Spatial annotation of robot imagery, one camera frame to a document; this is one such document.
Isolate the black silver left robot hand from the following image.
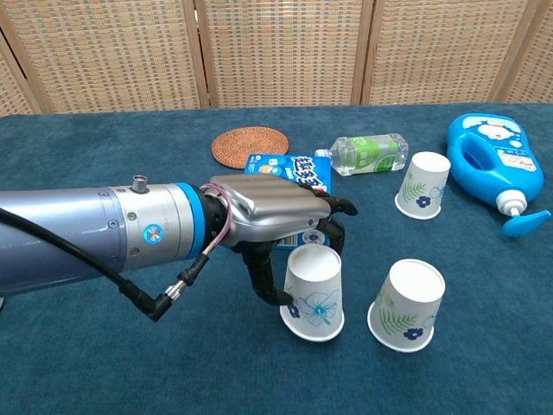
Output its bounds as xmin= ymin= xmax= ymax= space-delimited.
xmin=200 ymin=174 xmax=359 ymax=306

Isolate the white floral paper cup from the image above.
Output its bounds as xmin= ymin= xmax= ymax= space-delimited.
xmin=394 ymin=151 xmax=452 ymax=220
xmin=366 ymin=259 xmax=447 ymax=354
xmin=279 ymin=245 xmax=346 ymax=343

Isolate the blue chocolate cookie box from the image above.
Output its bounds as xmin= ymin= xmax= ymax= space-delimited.
xmin=243 ymin=153 xmax=334 ymax=252

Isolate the round woven rattan coaster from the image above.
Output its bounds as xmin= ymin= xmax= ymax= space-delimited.
xmin=211 ymin=125 xmax=290 ymax=170

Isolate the clear bottle green label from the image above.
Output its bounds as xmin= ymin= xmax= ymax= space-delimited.
xmin=314 ymin=132 xmax=410 ymax=177

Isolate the woven bamboo folding screen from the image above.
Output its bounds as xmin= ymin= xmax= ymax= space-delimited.
xmin=0 ymin=0 xmax=553 ymax=116

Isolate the dark blue table mat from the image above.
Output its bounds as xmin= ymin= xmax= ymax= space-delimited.
xmin=0 ymin=103 xmax=553 ymax=415

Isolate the blue pump detergent bottle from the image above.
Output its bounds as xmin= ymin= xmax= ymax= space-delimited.
xmin=446 ymin=112 xmax=552 ymax=238

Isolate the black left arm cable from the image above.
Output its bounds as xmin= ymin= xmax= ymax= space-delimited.
xmin=0 ymin=183 xmax=232 ymax=323

